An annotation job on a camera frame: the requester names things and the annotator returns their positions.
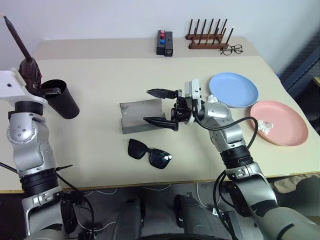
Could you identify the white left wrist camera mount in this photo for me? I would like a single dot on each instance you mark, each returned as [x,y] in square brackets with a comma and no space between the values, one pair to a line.
[12,87]

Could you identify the pink plate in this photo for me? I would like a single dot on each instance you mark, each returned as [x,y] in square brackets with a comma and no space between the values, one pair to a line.
[287,125]

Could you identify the dark rounded shape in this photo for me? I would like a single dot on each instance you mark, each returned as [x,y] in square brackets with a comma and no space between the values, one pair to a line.
[192,217]
[131,217]

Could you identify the black sunglasses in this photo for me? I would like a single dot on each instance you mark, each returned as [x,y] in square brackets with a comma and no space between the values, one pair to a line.
[136,150]

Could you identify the black plastic cup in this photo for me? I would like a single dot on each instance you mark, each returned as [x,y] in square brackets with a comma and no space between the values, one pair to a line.
[63,105]

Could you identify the beige cloth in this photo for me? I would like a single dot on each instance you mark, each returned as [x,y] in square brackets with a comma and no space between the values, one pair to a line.
[287,182]

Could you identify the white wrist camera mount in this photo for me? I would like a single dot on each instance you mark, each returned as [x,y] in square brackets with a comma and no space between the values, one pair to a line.
[193,87]
[12,87]

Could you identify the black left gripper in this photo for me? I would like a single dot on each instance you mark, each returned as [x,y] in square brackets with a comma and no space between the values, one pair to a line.
[30,75]

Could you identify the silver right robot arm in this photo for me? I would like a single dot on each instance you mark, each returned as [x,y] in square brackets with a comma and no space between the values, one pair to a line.
[220,112]

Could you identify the light blue plate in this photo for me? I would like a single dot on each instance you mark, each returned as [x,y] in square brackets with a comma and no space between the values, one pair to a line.
[235,87]

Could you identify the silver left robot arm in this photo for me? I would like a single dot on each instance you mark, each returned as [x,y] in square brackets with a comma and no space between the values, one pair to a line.
[22,135]

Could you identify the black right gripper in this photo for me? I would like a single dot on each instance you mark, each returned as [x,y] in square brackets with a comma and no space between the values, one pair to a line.
[182,112]

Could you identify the thin-framed clear eyeglasses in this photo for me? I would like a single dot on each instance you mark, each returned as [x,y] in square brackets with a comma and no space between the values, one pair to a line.
[237,48]

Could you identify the black perforated panel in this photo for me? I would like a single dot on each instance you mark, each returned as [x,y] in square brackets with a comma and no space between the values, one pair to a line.
[305,70]

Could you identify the blue push button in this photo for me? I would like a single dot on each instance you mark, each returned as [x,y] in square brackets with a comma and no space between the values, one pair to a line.
[162,41]

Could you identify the grey glasses case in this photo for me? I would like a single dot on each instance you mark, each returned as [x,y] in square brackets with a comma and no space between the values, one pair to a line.
[140,112]

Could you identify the plain black box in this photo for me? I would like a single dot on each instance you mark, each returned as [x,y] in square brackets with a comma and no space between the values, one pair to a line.
[169,45]

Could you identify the black metal table leg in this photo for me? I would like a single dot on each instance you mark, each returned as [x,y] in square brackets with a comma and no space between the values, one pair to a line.
[228,220]

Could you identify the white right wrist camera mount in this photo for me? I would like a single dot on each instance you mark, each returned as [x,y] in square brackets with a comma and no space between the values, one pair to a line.
[193,87]

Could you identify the black box with buttons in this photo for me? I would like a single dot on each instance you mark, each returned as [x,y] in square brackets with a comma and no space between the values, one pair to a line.
[160,48]

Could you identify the white paper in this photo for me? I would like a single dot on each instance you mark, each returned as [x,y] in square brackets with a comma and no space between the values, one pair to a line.
[212,98]
[265,127]

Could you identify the brown wooden peg rack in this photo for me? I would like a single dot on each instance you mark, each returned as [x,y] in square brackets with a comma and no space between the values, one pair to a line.
[207,45]

